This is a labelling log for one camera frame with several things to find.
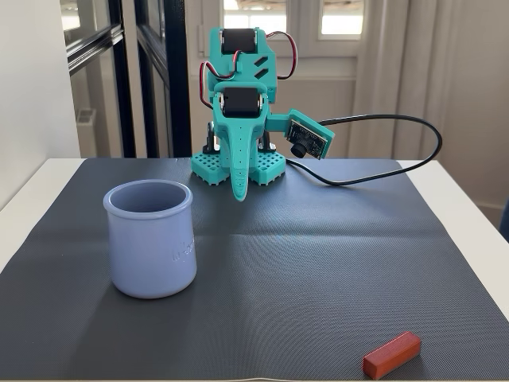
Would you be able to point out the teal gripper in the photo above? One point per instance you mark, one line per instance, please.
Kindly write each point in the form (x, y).
(239, 137)

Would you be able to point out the red wooden block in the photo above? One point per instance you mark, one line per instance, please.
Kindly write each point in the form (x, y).
(391, 354)

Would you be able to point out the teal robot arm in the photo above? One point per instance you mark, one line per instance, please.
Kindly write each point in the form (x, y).
(266, 51)

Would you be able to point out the lavender ceramic pot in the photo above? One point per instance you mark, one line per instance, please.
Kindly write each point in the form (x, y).
(151, 254)

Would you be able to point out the black table clamp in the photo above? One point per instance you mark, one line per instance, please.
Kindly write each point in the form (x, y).
(210, 139)
(267, 142)

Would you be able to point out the black framed glass door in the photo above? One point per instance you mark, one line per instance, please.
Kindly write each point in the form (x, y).
(175, 79)

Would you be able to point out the dark grey textured mat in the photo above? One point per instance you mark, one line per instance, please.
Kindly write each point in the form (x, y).
(278, 278)

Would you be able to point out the white curtain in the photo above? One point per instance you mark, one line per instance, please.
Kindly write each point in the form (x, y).
(457, 59)

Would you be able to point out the blue grey object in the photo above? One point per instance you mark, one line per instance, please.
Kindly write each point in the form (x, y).
(505, 215)

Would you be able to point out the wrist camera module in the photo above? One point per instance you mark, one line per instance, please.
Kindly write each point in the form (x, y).
(310, 137)

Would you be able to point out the white wall vent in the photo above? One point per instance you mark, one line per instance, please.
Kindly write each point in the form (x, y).
(85, 116)

